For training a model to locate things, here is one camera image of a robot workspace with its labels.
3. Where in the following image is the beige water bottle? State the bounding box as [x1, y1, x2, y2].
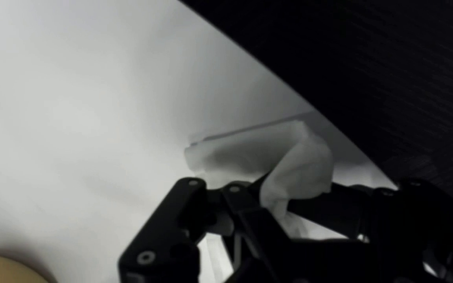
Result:
[0, 250, 56, 283]

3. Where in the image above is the white napkin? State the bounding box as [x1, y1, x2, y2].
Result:
[185, 118, 337, 241]

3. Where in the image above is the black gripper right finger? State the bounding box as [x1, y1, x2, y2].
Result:
[288, 178, 453, 283]

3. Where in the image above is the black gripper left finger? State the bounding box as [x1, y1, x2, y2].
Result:
[119, 176, 315, 283]

